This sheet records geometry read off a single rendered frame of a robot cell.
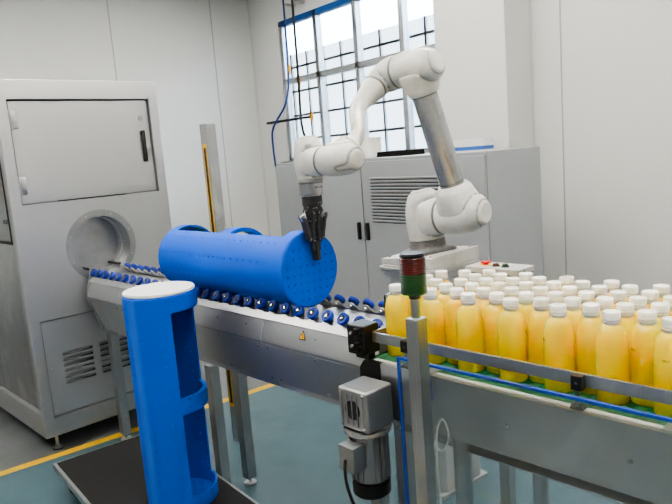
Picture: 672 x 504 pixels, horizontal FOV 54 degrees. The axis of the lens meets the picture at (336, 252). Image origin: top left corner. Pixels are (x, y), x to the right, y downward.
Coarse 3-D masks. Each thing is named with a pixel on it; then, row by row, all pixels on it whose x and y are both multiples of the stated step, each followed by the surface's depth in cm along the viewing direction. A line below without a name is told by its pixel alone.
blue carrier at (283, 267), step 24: (168, 240) 290; (192, 240) 277; (216, 240) 265; (240, 240) 254; (264, 240) 244; (288, 240) 235; (168, 264) 288; (192, 264) 273; (216, 264) 260; (240, 264) 248; (264, 264) 237; (288, 264) 233; (312, 264) 241; (336, 264) 250; (216, 288) 270; (240, 288) 254; (264, 288) 241; (288, 288) 234; (312, 288) 242
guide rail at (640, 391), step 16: (384, 336) 189; (432, 352) 177; (448, 352) 173; (464, 352) 169; (512, 368) 159; (528, 368) 156; (544, 368) 153; (560, 368) 151; (592, 384) 145; (608, 384) 142; (624, 384) 140; (640, 384) 138; (656, 400) 135
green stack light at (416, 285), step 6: (402, 276) 156; (408, 276) 155; (414, 276) 154; (420, 276) 155; (426, 276) 157; (402, 282) 156; (408, 282) 155; (414, 282) 154; (420, 282) 155; (426, 282) 156; (402, 288) 157; (408, 288) 155; (414, 288) 155; (420, 288) 155; (426, 288) 157; (402, 294) 157; (408, 294) 155; (414, 294) 155; (420, 294) 155
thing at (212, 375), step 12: (216, 372) 288; (216, 384) 289; (216, 396) 289; (216, 408) 289; (216, 420) 290; (216, 432) 291; (216, 444) 292; (216, 456) 294; (228, 456) 295; (216, 468) 296; (228, 468) 296; (228, 480) 296
